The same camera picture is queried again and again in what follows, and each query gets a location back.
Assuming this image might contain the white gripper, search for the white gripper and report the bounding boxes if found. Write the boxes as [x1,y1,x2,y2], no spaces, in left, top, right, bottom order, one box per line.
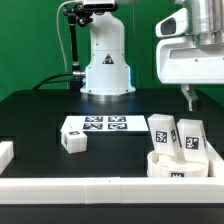
[155,7,224,112]

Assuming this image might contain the white round stool seat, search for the white round stool seat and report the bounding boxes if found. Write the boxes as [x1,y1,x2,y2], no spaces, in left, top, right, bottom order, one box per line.
[146,148,224,179]

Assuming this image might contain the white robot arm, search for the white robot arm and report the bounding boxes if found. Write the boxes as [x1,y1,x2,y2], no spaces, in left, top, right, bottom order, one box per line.
[81,0,224,111]

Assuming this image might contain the white sheet with tags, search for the white sheet with tags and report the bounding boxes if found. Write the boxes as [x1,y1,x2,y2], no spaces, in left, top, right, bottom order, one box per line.
[62,115,148,132]

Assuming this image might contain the white left fence block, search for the white left fence block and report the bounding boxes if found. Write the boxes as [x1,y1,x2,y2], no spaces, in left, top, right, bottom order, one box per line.
[0,141,14,175]

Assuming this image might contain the white front fence rail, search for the white front fence rail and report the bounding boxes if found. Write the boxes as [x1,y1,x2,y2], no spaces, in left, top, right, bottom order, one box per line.
[0,178,224,204]

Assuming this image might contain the overhead camera bar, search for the overhead camera bar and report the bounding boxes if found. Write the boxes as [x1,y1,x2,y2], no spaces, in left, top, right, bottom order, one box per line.
[83,0,116,10]

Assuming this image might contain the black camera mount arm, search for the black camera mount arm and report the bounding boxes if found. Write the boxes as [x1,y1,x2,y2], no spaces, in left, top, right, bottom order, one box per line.
[63,3,93,91]

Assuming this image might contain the black cables on table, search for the black cables on table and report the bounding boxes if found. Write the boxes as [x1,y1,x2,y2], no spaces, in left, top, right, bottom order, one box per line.
[32,72,83,90]

